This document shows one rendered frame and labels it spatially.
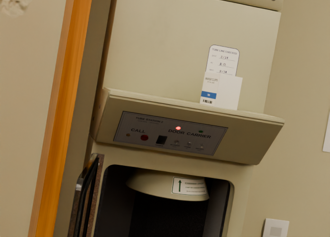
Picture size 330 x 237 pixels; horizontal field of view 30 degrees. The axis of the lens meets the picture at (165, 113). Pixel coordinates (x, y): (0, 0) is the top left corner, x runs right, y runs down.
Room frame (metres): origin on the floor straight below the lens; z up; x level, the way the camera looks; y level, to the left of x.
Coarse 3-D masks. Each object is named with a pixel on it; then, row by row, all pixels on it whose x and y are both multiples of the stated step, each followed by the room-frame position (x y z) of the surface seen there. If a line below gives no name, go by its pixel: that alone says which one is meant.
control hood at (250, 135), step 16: (112, 96) 1.03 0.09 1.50; (128, 96) 1.03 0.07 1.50; (144, 96) 1.04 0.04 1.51; (112, 112) 1.06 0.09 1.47; (144, 112) 1.06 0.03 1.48; (160, 112) 1.06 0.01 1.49; (176, 112) 1.06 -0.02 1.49; (192, 112) 1.06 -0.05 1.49; (208, 112) 1.07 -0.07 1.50; (224, 112) 1.07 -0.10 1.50; (240, 112) 1.08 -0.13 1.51; (256, 112) 1.20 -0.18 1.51; (96, 128) 1.12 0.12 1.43; (112, 128) 1.09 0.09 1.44; (240, 128) 1.10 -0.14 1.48; (256, 128) 1.10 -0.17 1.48; (272, 128) 1.10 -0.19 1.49; (128, 144) 1.12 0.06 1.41; (224, 144) 1.13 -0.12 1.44; (240, 144) 1.13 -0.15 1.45; (256, 144) 1.13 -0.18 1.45; (240, 160) 1.17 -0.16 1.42; (256, 160) 1.17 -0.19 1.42
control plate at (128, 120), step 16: (128, 112) 1.06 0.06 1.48; (128, 128) 1.09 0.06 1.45; (144, 128) 1.09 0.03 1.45; (160, 128) 1.09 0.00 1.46; (192, 128) 1.09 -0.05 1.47; (208, 128) 1.09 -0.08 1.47; (224, 128) 1.09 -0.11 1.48; (144, 144) 1.12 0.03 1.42; (160, 144) 1.12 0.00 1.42; (176, 144) 1.12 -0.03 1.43; (192, 144) 1.13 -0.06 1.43; (208, 144) 1.13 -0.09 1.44
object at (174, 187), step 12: (144, 168) 1.23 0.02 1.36; (132, 180) 1.24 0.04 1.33; (144, 180) 1.21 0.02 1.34; (156, 180) 1.20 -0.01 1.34; (168, 180) 1.20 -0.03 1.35; (180, 180) 1.20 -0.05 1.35; (192, 180) 1.22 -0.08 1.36; (204, 180) 1.26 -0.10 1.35; (144, 192) 1.20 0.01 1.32; (156, 192) 1.19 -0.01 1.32; (168, 192) 1.19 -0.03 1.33; (180, 192) 1.19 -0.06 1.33; (192, 192) 1.21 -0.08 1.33; (204, 192) 1.24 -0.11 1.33
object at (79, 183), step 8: (88, 168) 0.93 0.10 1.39; (80, 176) 0.85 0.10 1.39; (80, 184) 0.82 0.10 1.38; (80, 192) 0.82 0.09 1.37; (88, 192) 1.02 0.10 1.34; (88, 200) 1.06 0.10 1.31; (72, 208) 0.82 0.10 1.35; (80, 208) 0.87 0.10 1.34; (88, 208) 1.10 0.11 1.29; (72, 216) 0.82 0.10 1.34; (72, 224) 0.82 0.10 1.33; (72, 232) 0.82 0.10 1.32; (80, 232) 0.97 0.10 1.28
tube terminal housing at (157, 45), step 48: (144, 0) 1.15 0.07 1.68; (192, 0) 1.17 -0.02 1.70; (144, 48) 1.15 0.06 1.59; (192, 48) 1.17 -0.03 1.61; (240, 48) 1.19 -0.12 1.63; (96, 96) 1.21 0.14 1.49; (192, 96) 1.18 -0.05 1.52; (240, 96) 1.19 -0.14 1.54; (96, 144) 1.14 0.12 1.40; (240, 192) 1.20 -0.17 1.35
